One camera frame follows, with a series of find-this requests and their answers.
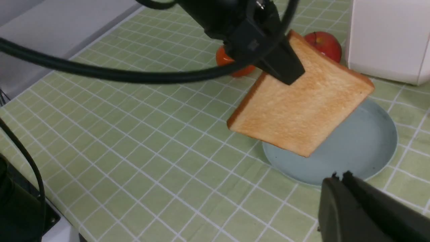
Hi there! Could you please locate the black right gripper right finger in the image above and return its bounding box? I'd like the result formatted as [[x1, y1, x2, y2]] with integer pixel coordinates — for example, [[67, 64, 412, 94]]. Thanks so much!
[[342, 171, 429, 242]]

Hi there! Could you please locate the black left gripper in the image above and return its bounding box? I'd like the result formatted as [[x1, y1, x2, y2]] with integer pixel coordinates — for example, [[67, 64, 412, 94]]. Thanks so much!
[[178, 0, 305, 85]]

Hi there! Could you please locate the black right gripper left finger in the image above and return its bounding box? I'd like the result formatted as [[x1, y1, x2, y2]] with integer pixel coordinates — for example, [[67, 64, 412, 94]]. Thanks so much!
[[318, 173, 393, 242]]

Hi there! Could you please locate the toast slice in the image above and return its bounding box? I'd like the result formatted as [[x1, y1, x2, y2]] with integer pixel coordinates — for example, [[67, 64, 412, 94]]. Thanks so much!
[[227, 30, 375, 157]]

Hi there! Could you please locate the red apple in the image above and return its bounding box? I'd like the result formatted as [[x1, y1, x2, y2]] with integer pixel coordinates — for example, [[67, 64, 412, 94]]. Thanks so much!
[[304, 32, 342, 63]]

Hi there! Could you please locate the orange persimmon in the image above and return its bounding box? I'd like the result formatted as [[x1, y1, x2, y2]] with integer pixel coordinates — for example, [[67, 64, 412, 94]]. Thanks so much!
[[216, 45, 256, 78]]

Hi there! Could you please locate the light blue plate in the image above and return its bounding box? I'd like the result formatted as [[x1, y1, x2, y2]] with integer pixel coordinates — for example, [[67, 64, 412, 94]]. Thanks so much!
[[262, 98, 399, 187]]

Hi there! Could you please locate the white toaster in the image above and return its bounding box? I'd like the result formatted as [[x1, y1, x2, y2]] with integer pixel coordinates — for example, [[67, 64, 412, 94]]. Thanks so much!
[[344, 0, 430, 86]]

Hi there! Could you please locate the black base block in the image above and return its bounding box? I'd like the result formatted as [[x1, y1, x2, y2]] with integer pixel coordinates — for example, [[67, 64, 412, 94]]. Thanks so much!
[[0, 155, 60, 242]]

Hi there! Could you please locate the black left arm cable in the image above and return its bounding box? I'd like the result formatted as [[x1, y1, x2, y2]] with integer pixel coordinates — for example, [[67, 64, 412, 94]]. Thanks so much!
[[0, 0, 301, 84]]

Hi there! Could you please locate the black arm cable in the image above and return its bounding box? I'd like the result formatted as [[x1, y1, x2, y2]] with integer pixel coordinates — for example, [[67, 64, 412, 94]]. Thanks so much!
[[0, 88, 46, 236], [0, 0, 301, 84]]

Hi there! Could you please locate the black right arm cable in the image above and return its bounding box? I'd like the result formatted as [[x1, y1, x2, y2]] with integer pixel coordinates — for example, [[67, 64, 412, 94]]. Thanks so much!
[[0, 88, 46, 236]]

